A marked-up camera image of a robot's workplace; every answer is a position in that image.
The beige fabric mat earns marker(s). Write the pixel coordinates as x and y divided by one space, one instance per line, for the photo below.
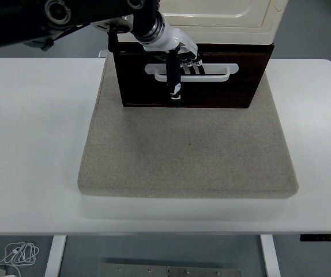
182 150

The white table leg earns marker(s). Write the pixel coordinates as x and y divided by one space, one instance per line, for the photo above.
269 256
54 256

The dark wooden drawer housing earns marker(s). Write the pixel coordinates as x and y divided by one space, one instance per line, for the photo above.
217 95

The dark wooden drawer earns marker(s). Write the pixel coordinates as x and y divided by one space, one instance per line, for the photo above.
246 62

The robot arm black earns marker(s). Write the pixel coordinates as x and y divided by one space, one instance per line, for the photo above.
24 20

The black table control panel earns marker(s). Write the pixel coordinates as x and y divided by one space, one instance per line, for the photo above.
324 237

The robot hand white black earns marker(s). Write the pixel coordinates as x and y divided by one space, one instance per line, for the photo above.
174 37

